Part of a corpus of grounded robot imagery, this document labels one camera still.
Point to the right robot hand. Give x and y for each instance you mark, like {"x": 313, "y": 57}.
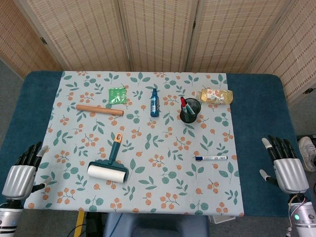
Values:
{"x": 290, "y": 174}

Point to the white box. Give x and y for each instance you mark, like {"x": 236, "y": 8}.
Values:
{"x": 222, "y": 219}

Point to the green foil packet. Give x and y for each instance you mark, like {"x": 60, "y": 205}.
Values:
{"x": 117, "y": 95}

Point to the clear yellowish snack bag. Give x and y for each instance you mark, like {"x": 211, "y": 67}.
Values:
{"x": 217, "y": 96}

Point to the blue spray bottle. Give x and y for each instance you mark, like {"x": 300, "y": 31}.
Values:
{"x": 154, "y": 105}

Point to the bamboo folding screen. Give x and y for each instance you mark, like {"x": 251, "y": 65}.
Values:
{"x": 158, "y": 32}

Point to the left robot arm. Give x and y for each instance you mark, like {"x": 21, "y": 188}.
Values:
{"x": 8, "y": 219}

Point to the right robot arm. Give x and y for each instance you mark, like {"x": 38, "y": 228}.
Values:
{"x": 304, "y": 219}

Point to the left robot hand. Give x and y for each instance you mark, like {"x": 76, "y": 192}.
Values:
{"x": 18, "y": 181}

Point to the red cap marker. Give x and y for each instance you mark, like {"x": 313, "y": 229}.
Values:
{"x": 183, "y": 101}

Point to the wooden rolling pin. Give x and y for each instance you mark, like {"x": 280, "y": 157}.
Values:
{"x": 98, "y": 109}

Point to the white sneaker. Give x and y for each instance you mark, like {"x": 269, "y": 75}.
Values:
{"x": 307, "y": 153}

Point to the green tube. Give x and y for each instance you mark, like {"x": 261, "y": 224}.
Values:
{"x": 192, "y": 106}

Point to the floral tablecloth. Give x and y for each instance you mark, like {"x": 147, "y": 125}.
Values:
{"x": 153, "y": 143}

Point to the teal lint roller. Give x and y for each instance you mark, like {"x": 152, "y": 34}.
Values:
{"x": 106, "y": 172}

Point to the blue felt table cover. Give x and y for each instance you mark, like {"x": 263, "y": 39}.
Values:
{"x": 256, "y": 111}

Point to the black mesh pen holder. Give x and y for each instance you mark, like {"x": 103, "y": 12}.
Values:
{"x": 188, "y": 118}

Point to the blue capped marker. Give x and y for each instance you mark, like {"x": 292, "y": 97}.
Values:
{"x": 212, "y": 158}

